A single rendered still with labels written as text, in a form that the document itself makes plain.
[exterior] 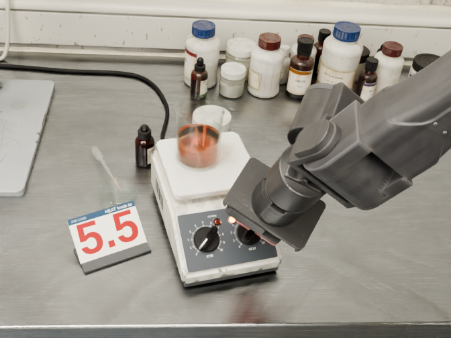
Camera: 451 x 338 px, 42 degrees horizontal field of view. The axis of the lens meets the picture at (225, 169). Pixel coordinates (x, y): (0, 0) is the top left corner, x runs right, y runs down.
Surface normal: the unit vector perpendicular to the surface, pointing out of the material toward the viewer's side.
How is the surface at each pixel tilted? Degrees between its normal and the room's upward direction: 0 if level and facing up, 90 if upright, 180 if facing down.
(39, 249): 0
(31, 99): 0
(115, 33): 90
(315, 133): 54
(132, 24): 90
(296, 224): 30
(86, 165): 0
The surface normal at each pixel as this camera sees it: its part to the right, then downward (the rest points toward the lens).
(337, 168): -0.12, 0.67
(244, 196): 0.21, -0.36
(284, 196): -0.65, 0.64
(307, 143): -0.76, -0.54
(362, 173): 0.16, 0.39
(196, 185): 0.07, -0.77
